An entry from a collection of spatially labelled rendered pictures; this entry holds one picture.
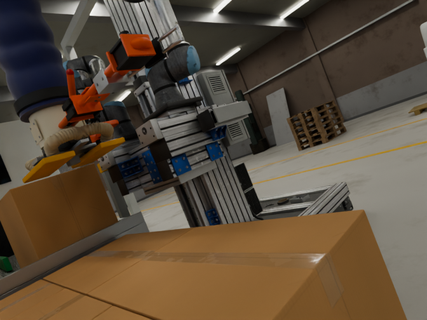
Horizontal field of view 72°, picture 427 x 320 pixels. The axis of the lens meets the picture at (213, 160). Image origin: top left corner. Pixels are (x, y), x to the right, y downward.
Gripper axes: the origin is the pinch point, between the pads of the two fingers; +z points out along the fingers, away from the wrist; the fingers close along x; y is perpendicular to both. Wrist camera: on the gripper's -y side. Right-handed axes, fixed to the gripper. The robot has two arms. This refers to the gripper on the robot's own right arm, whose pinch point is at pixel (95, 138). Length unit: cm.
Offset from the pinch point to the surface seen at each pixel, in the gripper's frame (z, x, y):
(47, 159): 13, -39, 47
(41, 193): 17.3, -30.5, -9.4
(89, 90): 1, -29, 69
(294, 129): 50, 575, -216
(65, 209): 28.7, -23.6, -9.4
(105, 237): 49, -13, -5
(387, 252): 106, 73, 88
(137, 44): 2, -28, 95
